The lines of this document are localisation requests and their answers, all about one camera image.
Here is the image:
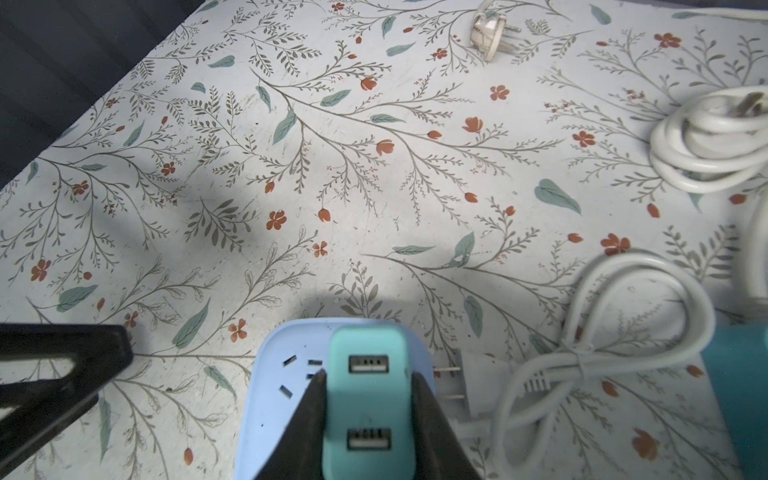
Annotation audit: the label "teal charger plug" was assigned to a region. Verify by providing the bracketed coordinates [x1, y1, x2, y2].
[322, 325, 416, 479]

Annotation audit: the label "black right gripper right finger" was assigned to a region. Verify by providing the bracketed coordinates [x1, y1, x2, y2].
[411, 373, 480, 480]

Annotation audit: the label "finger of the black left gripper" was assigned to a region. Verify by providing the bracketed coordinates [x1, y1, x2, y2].
[1, 324, 133, 474]

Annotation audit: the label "light blue round socket hub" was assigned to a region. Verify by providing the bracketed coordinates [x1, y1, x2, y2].
[234, 318, 435, 479]

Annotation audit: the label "teal tower power strip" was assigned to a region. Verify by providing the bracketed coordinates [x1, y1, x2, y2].
[702, 324, 767, 479]

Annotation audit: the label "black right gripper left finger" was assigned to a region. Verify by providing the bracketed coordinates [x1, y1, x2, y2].
[256, 369, 327, 480]

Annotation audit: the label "white bundled power cables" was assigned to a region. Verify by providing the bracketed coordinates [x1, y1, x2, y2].
[431, 0, 768, 480]

